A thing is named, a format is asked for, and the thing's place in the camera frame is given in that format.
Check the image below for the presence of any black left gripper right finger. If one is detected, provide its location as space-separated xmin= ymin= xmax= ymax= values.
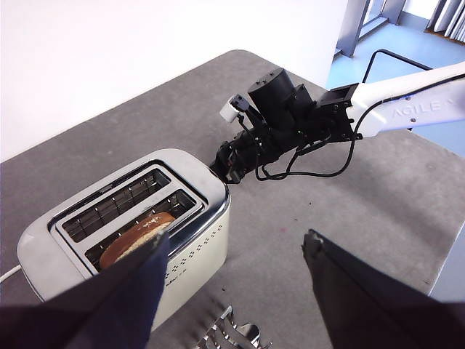
xmin=301 ymin=228 xmax=465 ymax=349

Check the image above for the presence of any pale grey camera box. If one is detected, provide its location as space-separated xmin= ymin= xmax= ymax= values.
xmin=219 ymin=94 xmax=251 ymax=124

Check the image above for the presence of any black bent floor tube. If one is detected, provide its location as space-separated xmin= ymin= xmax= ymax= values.
xmin=363 ymin=49 xmax=433 ymax=85

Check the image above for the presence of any grey-blue pillar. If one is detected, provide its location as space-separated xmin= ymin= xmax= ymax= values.
xmin=339 ymin=0 xmax=372 ymax=58

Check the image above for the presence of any white power cord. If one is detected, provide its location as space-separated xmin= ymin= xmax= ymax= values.
xmin=0 ymin=264 xmax=21 ymax=283

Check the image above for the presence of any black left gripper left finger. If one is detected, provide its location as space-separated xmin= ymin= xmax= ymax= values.
xmin=0 ymin=230 xmax=171 ymax=349

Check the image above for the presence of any silver metal toast rack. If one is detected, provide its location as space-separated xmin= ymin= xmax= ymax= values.
xmin=195 ymin=305 xmax=273 ymax=349

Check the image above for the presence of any cream steel two-slot toaster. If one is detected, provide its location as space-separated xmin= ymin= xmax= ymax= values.
xmin=16 ymin=148 xmax=232 ymax=332

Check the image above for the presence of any brown seeded bread slice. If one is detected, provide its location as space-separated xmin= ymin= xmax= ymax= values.
xmin=98 ymin=212 xmax=176 ymax=270

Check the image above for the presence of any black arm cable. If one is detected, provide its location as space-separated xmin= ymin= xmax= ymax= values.
xmin=254 ymin=108 xmax=364 ymax=182

